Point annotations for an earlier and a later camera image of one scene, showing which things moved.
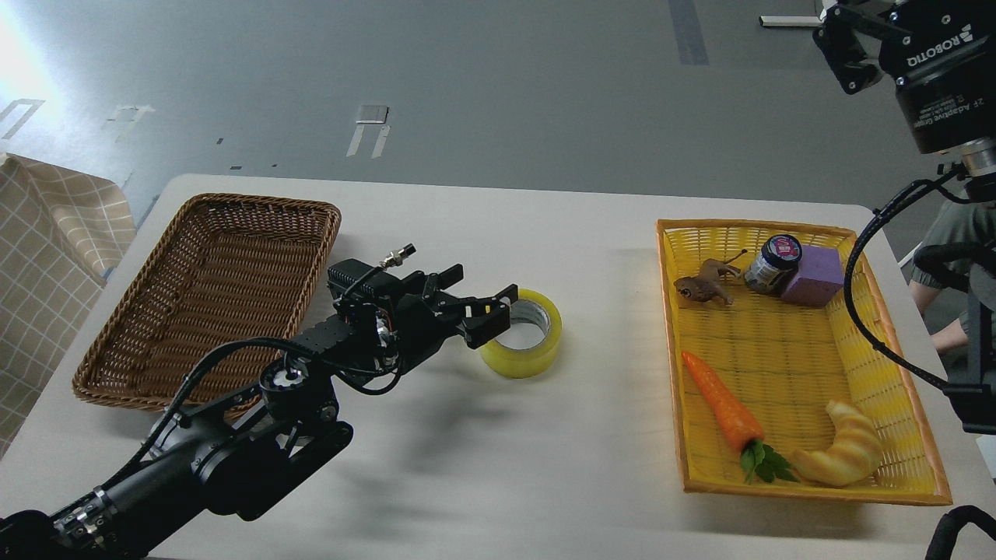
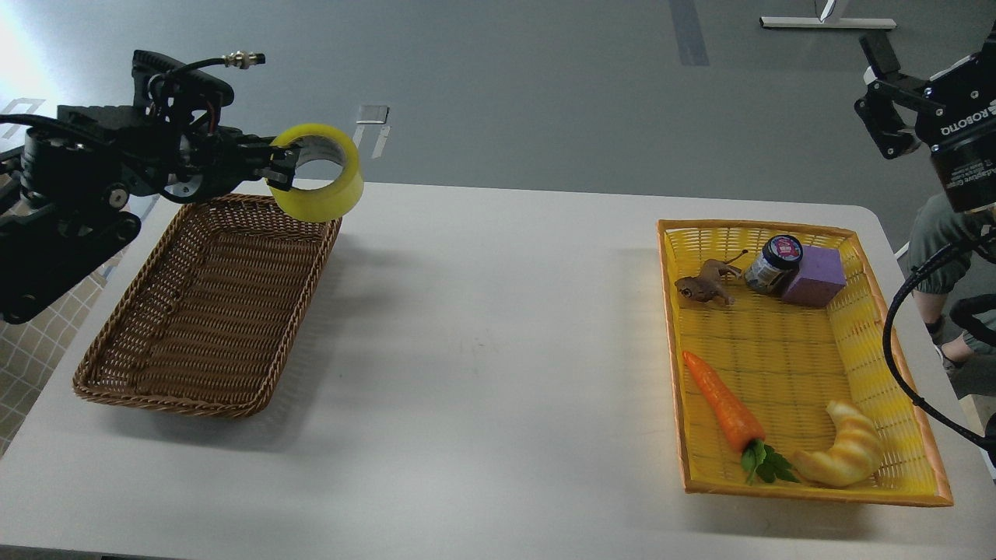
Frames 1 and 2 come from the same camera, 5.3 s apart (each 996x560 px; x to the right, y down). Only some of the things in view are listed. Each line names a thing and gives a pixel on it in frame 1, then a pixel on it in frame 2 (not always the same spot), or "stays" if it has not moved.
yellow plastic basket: (776, 393) stays
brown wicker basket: (232, 268) stays
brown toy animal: (706, 285) stays
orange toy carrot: (741, 429) stays
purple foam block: (821, 271) stays
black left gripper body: (424, 316) -> (223, 156)
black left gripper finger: (485, 318) -> (264, 148)
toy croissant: (854, 456) stays
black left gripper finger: (448, 278) -> (281, 178)
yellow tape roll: (531, 307) -> (320, 141)
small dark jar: (775, 264) stays
